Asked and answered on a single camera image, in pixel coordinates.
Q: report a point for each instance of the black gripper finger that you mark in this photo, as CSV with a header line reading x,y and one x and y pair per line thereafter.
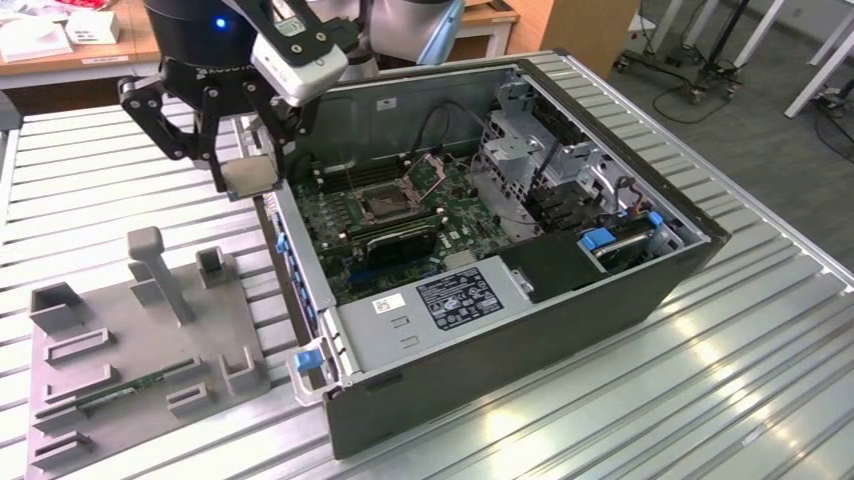
x,y
293,125
167,125

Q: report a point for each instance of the square silver CPU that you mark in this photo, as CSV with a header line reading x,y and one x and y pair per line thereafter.
x,y
249,177

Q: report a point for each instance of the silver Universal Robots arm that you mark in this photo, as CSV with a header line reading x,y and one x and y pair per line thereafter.
x,y
400,20

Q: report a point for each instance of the black RAM slot bank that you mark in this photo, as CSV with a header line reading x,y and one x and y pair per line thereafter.
x,y
374,234
354,175

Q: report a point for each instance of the CPU socket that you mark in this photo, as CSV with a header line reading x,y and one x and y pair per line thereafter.
x,y
390,205

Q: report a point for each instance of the white cardboard box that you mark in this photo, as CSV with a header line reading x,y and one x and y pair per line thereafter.
x,y
93,27

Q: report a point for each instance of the green motherboard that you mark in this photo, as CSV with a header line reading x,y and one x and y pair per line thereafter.
x,y
327,220

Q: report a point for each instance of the blue card retention clip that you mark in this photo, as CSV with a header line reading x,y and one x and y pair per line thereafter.
x,y
280,242

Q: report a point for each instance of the white foam box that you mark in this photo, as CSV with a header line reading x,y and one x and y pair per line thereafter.
x,y
33,37

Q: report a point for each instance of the socket locking lever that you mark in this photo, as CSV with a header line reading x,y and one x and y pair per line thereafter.
x,y
436,182

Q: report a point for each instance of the glossy black fan shroud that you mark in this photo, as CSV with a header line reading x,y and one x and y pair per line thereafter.
x,y
400,247

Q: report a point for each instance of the silver drive cage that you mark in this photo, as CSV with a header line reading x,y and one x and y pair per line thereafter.
x,y
514,150

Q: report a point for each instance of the small silver heatsink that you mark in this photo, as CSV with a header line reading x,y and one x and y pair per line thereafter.
x,y
462,260

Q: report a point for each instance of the silver power supply unit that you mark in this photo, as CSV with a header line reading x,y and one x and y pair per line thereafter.
x,y
380,340

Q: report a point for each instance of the grey parts rack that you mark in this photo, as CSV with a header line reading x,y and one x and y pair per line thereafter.
x,y
133,350

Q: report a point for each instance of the wooden cabinet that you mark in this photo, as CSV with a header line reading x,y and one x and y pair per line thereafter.
x,y
580,30

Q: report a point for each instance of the blue case latch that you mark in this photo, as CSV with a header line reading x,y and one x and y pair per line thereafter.
x,y
307,362

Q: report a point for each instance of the black plastic inner cover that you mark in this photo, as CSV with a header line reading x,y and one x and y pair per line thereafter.
x,y
554,270

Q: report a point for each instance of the hard disk in blue carrier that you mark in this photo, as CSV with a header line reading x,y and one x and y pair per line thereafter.
x,y
596,239

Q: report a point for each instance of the green RAM stick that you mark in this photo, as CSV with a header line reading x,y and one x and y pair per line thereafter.
x,y
120,392

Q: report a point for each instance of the open black PC case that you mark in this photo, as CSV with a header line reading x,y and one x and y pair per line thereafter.
x,y
500,375

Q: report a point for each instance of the black wheeled stand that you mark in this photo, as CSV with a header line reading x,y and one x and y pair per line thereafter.
x,y
714,75

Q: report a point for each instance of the white table with legs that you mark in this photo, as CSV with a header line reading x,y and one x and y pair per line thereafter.
x,y
759,35

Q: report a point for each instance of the white table leg frame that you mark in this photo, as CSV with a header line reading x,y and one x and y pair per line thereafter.
x,y
819,75

